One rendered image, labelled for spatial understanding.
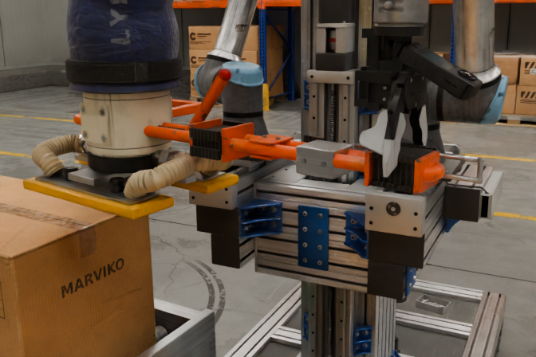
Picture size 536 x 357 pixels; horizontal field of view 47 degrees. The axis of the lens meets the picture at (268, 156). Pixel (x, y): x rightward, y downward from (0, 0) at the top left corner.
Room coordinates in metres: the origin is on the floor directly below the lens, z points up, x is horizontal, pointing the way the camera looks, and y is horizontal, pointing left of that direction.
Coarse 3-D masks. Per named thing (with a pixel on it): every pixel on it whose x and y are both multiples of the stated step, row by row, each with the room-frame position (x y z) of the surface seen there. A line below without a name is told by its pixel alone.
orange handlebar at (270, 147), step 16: (176, 112) 1.38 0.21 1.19; (192, 112) 1.42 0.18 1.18; (144, 128) 1.16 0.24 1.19; (160, 128) 1.13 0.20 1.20; (240, 144) 1.01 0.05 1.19; (256, 144) 1.00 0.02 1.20; (272, 144) 0.97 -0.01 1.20; (288, 144) 1.00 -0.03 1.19; (272, 160) 0.97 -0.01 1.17; (336, 160) 0.90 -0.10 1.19; (352, 160) 0.89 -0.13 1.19; (432, 176) 0.82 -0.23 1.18
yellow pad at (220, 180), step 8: (200, 176) 1.21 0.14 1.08; (208, 176) 1.21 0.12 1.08; (216, 176) 1.22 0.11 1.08; (224, 176) 1.23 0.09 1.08; (232, 176) 1.23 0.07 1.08; (176, 184) 1.21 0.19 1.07; (184, 184) 1.20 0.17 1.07; (192, 184) 1.19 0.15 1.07; (200, 184) 1.17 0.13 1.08; (208, 184) 1.17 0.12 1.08; (216, 184) 1.18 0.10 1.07; (224, 184) 1.20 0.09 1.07; (232, 184) 1.22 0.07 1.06; (200, 192) 1.17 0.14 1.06; (208, 192) 1.16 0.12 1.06
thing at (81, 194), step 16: (64, 176) 1.22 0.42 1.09; (48, 192) 1.16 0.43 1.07; (64, 192) 1.13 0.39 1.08; (80, 192) 1.12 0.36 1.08; (96, 192) 1.10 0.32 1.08; (112, 192) 1.10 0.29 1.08; (96, 208) 1.07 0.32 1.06; (112, 208) 1.04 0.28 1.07; (128, 208) 1.02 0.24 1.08; (144, 208) 1.03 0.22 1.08; (160, 208) 1.06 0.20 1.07
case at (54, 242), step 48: (0, 192) 1.58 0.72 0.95; (0, 240) 1.22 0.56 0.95; (48, 240) 1.21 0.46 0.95; (96, 240) 1.31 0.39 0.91; (144, 240) 1.45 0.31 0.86; (0, 288) 1.15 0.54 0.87; (48, 288) 1.19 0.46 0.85; (96, 288) 1.30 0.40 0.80; (144, 288) 1.44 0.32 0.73; (0, 336) 1.16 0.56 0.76; (48, 336) 1.18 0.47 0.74; (96, 336) 1.29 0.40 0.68; (144, 336) 1.43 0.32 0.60
